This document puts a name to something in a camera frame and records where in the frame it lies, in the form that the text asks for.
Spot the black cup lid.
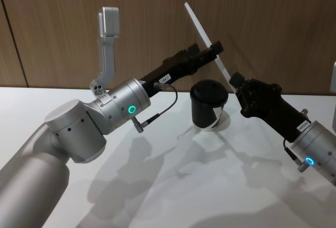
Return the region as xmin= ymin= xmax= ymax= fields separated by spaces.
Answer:
xmin=190 ymin=79 xmax=228 ymax=107

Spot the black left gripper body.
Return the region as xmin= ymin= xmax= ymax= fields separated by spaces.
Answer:
xmin=138 ymin=50 xmax=198 ymax=98

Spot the thin dark gripper cable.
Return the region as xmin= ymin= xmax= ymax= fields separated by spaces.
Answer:
xmin=283 ymin=138 xmax=308 ymax=172
xmin=132 ymin=80 xmax=179 ymax=134

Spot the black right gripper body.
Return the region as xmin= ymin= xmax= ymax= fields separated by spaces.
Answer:
xmin=246 ymin=82 xmax=311 ymax=143

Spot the thin white plate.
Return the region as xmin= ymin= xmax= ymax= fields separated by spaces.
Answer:
xmin=184 ymin=1 xmax=238 ymax=94

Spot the black paper cup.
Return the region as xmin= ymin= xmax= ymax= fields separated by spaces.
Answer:
xmin=191 ymin=99 xmax=224 ymax=131

